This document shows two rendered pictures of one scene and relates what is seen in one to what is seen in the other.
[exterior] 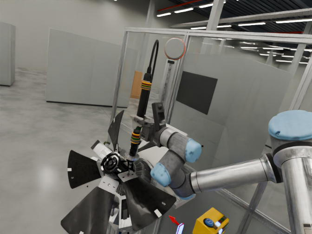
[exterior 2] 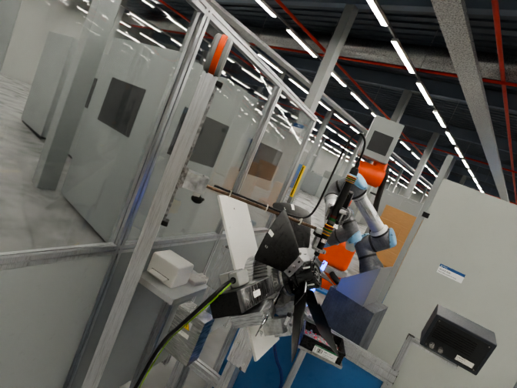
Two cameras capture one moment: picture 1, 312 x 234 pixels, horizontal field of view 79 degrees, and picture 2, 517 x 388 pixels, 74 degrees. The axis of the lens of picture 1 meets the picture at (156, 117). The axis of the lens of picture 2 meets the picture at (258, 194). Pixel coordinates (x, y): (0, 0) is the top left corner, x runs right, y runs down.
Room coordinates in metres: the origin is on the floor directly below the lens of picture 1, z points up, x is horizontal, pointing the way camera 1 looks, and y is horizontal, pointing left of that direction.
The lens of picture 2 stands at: (1.68, 1.39, 1.61)
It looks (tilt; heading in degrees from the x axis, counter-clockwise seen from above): 7 degrees down; 250
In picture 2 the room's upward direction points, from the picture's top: 23 degrees clockwise
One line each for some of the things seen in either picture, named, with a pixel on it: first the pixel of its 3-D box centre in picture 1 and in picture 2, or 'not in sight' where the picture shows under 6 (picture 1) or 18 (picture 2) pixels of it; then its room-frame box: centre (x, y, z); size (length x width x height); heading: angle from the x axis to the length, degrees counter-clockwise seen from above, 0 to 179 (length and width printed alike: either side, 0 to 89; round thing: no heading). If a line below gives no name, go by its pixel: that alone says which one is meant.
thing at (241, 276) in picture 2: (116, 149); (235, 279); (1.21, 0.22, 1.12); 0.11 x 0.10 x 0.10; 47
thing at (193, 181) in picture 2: not in sight; (194, 181); (1.45, -0.01, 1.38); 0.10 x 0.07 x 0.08; 172
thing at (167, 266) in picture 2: not in sight; (168, 268); (1.39, -0.18, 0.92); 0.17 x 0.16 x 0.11; 137
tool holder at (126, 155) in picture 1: (134, 147); (320, 240); (0.84, 0.07, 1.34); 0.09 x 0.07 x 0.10; 172
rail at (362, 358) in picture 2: not in sight; (315, 329); (0.51, -0.12, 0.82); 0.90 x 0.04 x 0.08; 137
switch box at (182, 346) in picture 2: not in sight; (188, 332); (1.23, 0.01, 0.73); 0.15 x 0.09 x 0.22; 137
